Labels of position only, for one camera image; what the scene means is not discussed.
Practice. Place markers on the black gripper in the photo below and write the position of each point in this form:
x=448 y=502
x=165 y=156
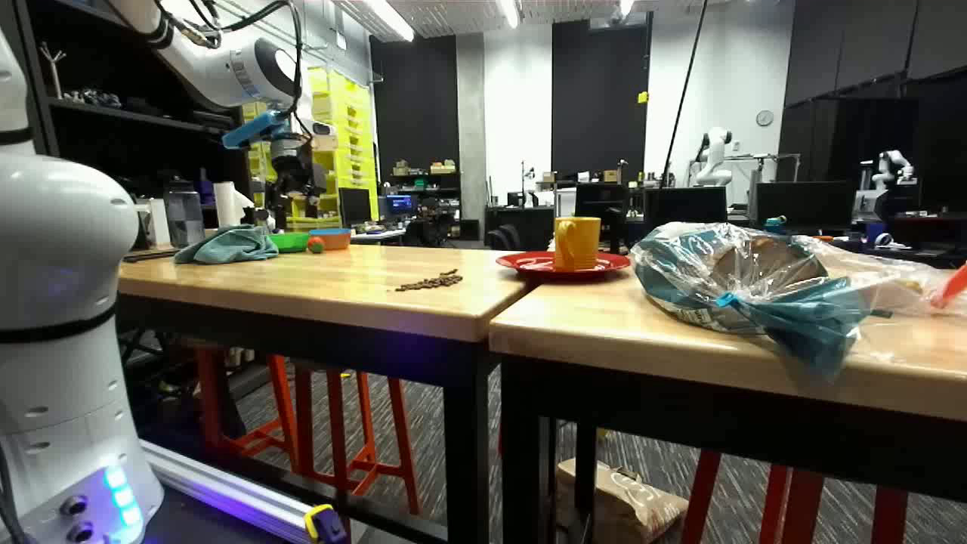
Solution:
x=289 y=151

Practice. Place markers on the red strawberry toy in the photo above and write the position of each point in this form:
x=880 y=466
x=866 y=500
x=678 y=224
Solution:
x=316 y=244

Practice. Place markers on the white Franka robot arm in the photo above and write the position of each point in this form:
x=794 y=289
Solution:
x=62 y=302

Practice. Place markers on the yellow cup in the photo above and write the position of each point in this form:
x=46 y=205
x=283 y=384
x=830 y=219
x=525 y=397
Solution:
x=579 y=241

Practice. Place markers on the green bowl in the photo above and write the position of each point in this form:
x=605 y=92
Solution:
x=291 y=241

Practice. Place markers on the white paper towel roll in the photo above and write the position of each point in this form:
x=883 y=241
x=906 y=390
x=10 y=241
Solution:
x=231 y=203

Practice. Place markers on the blue cloth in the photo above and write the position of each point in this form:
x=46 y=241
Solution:
x=229 y=244

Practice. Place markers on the yellow bin shelf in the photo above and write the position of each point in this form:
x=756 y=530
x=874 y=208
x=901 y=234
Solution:
x=350 y=139

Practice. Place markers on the clear water bottle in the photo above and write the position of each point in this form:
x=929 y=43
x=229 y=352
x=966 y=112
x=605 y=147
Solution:
x=186 y=214

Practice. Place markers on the brown twig piece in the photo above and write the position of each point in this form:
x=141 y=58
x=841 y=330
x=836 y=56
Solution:
x=431 y=282

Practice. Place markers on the black storage shelf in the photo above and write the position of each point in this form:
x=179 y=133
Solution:
x=122 y=108

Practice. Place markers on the red metal stool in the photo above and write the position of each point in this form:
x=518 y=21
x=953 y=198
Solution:
x=242 y=439
x=787 y=502
x=363 y=455

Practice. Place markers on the red plate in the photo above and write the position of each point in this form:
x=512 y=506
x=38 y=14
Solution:
x=540 y=266

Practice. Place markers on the black computer monitor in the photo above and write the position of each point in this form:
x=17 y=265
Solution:
x=806 y=203
x=683 y=203

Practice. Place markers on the black slanted pole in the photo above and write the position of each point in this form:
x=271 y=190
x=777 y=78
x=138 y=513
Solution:
x=683 y=92

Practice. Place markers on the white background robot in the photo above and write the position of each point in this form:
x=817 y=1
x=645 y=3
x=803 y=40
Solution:
x=715 y=156

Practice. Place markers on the brown paper bag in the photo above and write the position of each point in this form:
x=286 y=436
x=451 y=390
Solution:
x=623 y=502

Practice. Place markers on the bagged bread loaf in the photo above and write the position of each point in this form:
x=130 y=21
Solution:
x=756 y=290

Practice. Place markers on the grey background robot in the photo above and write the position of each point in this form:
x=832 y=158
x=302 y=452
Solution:
x=883 y=185

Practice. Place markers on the orange plastic object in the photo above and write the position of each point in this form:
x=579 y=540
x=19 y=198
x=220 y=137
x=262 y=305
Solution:
x=950 y=285

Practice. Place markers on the wooden table with black frame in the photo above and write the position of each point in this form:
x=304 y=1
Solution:
x=335 y=290
x=655 y=342

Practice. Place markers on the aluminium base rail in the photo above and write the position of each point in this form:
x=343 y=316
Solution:
x=242 y=497

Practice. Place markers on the round wall clock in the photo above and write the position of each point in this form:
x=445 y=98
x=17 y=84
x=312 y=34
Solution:
x=766 y=119

